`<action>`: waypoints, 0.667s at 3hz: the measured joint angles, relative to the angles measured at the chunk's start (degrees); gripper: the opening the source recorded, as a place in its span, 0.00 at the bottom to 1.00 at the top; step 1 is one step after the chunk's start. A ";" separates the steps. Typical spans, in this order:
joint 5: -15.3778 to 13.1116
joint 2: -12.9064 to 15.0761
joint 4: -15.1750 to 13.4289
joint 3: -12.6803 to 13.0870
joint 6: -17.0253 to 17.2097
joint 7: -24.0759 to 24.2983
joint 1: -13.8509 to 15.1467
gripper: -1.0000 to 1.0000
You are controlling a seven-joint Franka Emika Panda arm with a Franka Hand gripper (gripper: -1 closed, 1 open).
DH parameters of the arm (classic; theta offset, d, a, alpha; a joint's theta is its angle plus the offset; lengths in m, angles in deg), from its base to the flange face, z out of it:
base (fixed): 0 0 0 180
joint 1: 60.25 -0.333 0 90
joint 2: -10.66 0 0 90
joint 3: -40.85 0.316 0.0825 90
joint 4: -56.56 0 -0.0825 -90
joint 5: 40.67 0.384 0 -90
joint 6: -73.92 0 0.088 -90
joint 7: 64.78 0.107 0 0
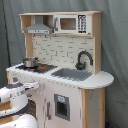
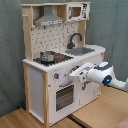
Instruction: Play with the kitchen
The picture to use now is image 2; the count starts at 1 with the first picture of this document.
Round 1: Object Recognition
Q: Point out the black toy faucet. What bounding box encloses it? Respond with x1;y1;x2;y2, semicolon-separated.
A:
66;32;83;50

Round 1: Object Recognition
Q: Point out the grey toy sink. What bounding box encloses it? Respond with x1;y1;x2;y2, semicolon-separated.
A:
66;47;94;56

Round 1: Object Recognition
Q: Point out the left red stove knob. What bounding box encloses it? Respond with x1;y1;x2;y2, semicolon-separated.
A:
54;73;60;79

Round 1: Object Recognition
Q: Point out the toy oven door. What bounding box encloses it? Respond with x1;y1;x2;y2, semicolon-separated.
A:
56;85;74;111

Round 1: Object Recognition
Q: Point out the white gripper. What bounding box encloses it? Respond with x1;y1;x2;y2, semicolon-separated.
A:
69;62;94;83

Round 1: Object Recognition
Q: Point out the black toy stovetop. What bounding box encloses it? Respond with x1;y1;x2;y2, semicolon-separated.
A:
35;53;71;66

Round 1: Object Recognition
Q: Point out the toy microwave door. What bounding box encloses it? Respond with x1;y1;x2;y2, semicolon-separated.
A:
67;3;89;21

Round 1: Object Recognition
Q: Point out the grey cabinet door handle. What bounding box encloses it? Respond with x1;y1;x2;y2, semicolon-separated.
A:
82;82;86;90

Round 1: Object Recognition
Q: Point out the grey range hood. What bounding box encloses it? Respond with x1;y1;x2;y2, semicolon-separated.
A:
35;5;64;27

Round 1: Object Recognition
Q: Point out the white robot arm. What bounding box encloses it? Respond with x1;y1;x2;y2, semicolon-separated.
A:
69;62;128;92

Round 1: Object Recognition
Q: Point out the wooden toy kitchen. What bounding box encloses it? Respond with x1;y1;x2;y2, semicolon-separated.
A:
22;2;105;127

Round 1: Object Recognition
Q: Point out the silver toy pot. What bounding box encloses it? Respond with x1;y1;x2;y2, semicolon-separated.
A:
40;51;55;62

